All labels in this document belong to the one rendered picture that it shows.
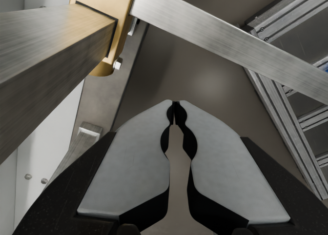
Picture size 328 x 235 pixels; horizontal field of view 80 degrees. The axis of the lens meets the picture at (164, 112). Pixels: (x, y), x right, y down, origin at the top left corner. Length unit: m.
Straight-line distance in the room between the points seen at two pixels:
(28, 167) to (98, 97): 0.43
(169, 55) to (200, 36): 0.89
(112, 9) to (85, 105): 0.27
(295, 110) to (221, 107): 0.38
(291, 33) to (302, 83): 0.73
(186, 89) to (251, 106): 0.41
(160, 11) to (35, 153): 0.60
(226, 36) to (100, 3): 0.12
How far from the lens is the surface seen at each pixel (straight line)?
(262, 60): 0.23
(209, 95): 1.20
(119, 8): 0.20
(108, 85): 0.40
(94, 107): 0.44
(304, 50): 1.04
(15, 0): 0.50
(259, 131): 1.45
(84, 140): 0.43
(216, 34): 0.21
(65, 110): 0.57
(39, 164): 0.75
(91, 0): 0.20
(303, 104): 1.16
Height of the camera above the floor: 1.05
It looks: 59 degrees down
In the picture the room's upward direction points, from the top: 178 degrees counter-clockwise
